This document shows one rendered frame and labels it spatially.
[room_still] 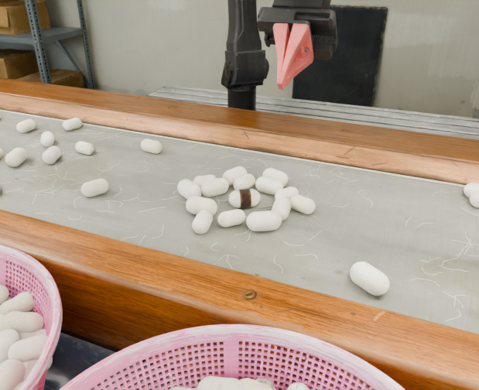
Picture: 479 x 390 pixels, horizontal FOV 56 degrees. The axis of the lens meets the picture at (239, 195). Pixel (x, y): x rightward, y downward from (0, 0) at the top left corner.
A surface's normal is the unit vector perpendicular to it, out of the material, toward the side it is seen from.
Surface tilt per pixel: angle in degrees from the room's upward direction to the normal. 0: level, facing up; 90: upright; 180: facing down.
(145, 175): 0
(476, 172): 45
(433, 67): 89
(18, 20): 90
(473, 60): 90
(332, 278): 0
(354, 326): 0
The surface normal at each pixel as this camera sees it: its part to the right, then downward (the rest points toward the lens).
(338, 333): 0.00, -0.87
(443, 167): -0.27, -0.30
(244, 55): 0.36, 0.33
